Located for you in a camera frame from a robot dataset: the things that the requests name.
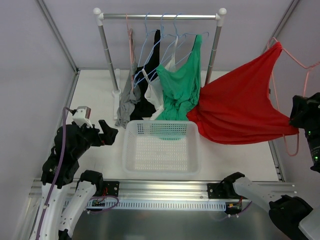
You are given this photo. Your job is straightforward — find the black tank top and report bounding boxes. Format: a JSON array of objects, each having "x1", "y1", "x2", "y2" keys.
[{"x1": 129, "y1": 29, "x2": 161, "y2": 121}]

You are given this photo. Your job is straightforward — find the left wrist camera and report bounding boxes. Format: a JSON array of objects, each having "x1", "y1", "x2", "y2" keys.
[{"x1": 72, "y1": 106, "x2": 93, "y2": 128}]

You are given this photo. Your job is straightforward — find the aluminium mounting rail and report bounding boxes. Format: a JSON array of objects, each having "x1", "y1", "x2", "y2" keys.
[{"x1": 28, "y1": 178, "x2": 299, "y2": 201}]

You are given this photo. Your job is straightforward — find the pink wire hanger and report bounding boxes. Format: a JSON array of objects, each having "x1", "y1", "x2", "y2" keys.
[
  {"x1": 125, "y1": 13, "x2": 135, "y2": 90},
  {"x1": 270, "y1": 48, "x2": 320, "y2": 157}
]

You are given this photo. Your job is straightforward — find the white slotted cable duct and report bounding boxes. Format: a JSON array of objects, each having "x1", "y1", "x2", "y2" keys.
[{"x1": 84, "y1": 198, "x2": 227, "y2": 212}]

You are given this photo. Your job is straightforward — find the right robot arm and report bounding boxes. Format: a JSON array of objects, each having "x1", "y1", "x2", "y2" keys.
[{"x1": 217, "y1": 93, "x2": 320, "y2": 240}]

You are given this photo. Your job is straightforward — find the white plastic basket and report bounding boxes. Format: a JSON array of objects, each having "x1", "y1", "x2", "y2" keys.
[{"x1": 122, "y1": 120, "x2": 201, "y2": 176}]

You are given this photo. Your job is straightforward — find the green tank top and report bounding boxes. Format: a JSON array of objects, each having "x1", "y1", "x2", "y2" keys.
[{"x1": 156, "y1": 34, "x2": 203, "y2": 122}]

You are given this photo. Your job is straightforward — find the white and silver clothes rack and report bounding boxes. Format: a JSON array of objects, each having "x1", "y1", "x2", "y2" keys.
[{"x1": 93, "y1": 7, "x2": 227, "y2": 120}]

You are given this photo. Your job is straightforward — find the grey tank top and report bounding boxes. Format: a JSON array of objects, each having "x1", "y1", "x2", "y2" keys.
[{"x1": 115, "y1": 62, "x2": 141, "y2": 129}]

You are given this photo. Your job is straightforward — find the red tank top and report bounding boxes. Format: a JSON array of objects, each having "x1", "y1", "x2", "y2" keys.
[{"x1": 187, "y1": 42, "x2": 299, "y2": 145}]

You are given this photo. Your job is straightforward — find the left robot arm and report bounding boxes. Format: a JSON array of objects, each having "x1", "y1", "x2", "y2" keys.
[{"x1": 29, "y1": 119, "x2": 119, "y2": 240}]

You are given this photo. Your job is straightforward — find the white tank top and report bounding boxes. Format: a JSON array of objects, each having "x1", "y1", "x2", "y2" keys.
[{"x1": 142, "y1": 37, "x2": 178, "y2": 120}]

